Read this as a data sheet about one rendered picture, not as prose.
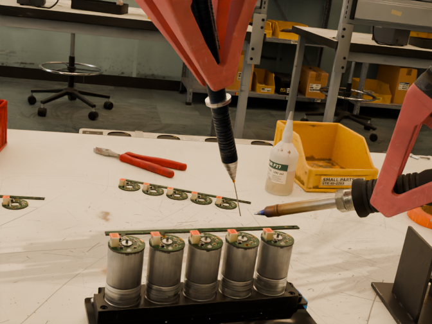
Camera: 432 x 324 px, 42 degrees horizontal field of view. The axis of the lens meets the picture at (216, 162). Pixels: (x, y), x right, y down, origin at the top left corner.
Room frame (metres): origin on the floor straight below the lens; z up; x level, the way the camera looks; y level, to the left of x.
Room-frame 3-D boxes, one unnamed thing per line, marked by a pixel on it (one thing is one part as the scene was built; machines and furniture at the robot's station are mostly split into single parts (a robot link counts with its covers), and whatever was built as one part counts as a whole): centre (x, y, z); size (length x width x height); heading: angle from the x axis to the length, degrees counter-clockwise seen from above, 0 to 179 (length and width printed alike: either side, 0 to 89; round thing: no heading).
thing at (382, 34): (3.06, -0.82, 0.80); 0.15 x 0.12 x 0.10; 32
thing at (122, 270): (0.34, 0.05, 0.79); 0.02 x 0.02 x 0.05
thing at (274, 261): (0.38, -0.05, 0.79); 0.02 x 0.02 x 0.05
